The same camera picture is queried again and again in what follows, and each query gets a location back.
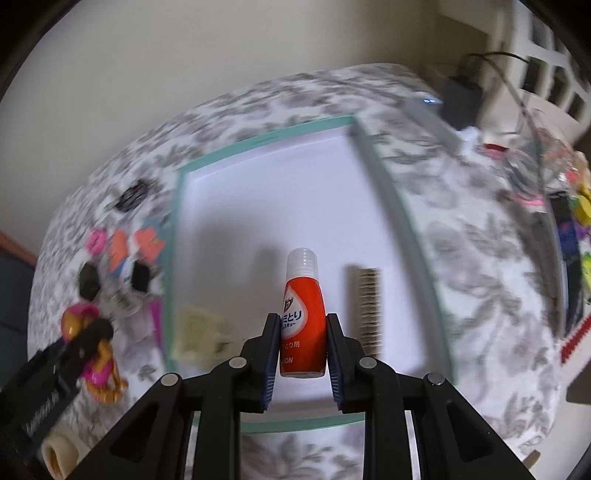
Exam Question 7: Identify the pink stick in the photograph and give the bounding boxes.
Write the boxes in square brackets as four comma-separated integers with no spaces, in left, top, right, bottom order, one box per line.
[148,298,163,352]

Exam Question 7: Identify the black comb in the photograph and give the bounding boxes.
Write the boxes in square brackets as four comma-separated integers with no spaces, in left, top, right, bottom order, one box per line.
[345,264,384,358]

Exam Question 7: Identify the black cable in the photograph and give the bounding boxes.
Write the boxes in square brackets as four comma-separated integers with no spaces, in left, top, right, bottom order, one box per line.
[465,51,546,139]

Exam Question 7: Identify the orange and pink toy figure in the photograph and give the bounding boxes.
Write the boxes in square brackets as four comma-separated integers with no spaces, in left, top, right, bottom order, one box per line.
[62,304,127,404]

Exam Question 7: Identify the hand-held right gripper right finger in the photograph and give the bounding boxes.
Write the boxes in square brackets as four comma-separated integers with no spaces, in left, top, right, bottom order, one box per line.
[325,313,536,480]

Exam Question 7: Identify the black clip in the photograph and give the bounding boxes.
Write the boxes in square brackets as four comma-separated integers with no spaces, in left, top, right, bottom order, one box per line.
[115,181,151,211]

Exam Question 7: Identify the dark blue cabinet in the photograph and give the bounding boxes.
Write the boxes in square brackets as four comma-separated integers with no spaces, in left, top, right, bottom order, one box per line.
[0,230,38,365]

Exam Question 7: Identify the cream tube roll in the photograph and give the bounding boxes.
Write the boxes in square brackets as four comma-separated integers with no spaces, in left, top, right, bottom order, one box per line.
[41,434,77,479]

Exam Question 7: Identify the orange and blue toy block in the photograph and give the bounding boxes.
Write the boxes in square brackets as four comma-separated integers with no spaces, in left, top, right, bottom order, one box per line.
[107,231,130,273]
[131,226,165,262]

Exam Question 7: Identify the orange stain remover bottle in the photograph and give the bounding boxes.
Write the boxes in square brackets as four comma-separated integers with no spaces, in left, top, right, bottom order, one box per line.
[278,248,327,378]

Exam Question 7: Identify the red comb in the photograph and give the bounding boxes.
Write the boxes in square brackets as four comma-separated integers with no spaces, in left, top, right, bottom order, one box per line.
[561,316,591,365]

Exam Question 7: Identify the white box with teal rim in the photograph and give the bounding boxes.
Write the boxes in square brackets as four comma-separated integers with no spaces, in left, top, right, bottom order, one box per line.
[159,114,458,435]

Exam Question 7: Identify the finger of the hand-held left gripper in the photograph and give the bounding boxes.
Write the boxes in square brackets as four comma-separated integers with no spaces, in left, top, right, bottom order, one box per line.
[55,319,114,371]

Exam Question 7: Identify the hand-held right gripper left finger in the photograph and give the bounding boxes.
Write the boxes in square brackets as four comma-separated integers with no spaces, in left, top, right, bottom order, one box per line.
[62,313,283,480]

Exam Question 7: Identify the yellow toy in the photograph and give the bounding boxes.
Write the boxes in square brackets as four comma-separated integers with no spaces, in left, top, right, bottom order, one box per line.
[570,182,591,227]

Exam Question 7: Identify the black cube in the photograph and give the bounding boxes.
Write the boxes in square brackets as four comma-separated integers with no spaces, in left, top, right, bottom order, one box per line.
[78,263,103,299]
[129,261,151,294]

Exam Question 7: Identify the white hub with light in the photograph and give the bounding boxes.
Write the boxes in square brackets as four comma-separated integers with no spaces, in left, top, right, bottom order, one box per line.
[406,95,462,151]

